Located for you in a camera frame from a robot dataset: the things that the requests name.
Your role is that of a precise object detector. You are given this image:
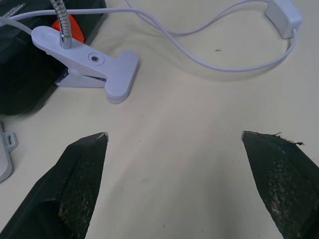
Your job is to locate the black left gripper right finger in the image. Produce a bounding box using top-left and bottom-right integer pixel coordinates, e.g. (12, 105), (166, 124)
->
(241, 130), (319, 239)

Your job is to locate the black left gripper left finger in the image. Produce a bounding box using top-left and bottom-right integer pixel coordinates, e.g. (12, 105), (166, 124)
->
(0, 132), (109, 239)

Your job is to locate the white lamp clamp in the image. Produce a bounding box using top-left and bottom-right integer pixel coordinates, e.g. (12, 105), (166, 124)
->
(31, 25), (140, 104)

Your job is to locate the flexible silver metal gooseneck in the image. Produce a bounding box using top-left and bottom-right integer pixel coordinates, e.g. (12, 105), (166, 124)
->
(51, 0), (73, 49)

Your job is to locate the grey plastic box with latch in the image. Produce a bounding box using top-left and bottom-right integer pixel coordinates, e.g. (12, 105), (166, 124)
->
(0, 121), (19, 183)

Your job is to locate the black case with orange latch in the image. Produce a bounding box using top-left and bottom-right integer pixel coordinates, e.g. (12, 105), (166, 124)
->
(0, 0), (107, 117)

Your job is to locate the white inline cable switch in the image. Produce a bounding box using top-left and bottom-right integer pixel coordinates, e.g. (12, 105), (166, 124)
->
(264, 0), (303, 39)

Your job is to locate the white cable with switch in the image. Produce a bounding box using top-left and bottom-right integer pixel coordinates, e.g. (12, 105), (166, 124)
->
(0, 0), (299, 73)

